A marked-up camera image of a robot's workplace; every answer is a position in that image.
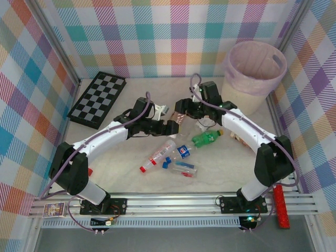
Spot white orange label clear bottle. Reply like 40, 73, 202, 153
195, 119, 211, 132

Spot beige round bin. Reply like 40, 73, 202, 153
222, 41, 288, 116

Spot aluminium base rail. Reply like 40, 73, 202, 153
28, 193, 322, 217

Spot clear blue-red label bottle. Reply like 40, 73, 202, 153
162, 160, 198, 179

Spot blue label clear bottle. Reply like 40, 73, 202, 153
165, 143, 197, 162

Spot black connector board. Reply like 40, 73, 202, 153
238, 214, 260, 232
90, 215, 118, 228

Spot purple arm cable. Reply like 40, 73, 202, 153
36, 91, 152, 202
189, 73, 300, 200

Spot aluminium frame post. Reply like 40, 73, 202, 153
27, 0, 81, 87
274, 0, 315, 50

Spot grey slotted cable duct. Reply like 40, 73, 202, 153
41, 217, 242, 228

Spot green plastic bottle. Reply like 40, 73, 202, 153
192, 129, 224, 150

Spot purple plastic bin liner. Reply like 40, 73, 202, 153
225, 41, 288, 97

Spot playing card deck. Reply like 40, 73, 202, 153
42, 202, 66, 218

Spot black grey chessboard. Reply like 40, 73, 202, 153
67, 71, 127, 131

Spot orange label plastic bottle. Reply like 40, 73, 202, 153
230, 131, 250, 148

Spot clear plastic cup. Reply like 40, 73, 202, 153
178, 118, 194, 139

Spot aluminium frame side bar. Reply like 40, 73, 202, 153
265, 91, 302, 190

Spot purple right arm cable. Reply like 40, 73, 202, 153
189, 73, 300, 200

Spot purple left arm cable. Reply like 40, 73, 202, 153
36, 91, 152, 202

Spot red toy microphone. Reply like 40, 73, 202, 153
272, 183, 291, 229

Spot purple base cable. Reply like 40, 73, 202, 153
67, 204, 106, 233
241, 198, 276, 233

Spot brown plastic bottle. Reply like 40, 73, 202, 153
171, 111, 186, 124

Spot red cap clear bottle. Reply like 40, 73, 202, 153
139, 139, 177, 173

